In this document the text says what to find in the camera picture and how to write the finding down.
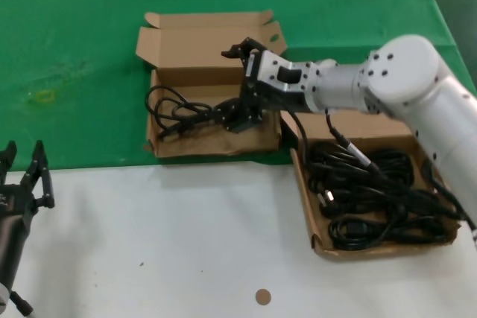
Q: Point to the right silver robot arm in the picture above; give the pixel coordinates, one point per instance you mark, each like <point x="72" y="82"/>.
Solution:
<point x="406" y="72"/>

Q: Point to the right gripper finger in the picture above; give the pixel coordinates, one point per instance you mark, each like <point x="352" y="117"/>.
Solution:
<point x="238" y="120"/>
<point x="246" y="47"/>

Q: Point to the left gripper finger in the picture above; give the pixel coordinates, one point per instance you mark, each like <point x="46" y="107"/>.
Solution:
<point x="8" y="158"/>
<point x="40" y="169"/>

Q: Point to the brown round paper disc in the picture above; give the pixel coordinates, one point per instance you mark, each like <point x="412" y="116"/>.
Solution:
<point x="262" y="297"/>

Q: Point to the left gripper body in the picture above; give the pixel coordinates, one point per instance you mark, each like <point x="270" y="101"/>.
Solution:
<point x="15" y="202"/>

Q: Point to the green table cloth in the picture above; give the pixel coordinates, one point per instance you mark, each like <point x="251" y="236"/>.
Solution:
<point x="74" y="35"/>

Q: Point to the torn-edged brown cardboard box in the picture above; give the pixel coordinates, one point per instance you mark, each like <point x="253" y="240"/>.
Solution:
<point x="208" y="146"/>

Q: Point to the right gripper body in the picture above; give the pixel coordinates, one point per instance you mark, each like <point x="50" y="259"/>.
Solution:
<point x="272" y="72"/>

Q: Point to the yellow rubber band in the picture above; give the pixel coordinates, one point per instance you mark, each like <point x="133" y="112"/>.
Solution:
<point x="38" y="97"/>

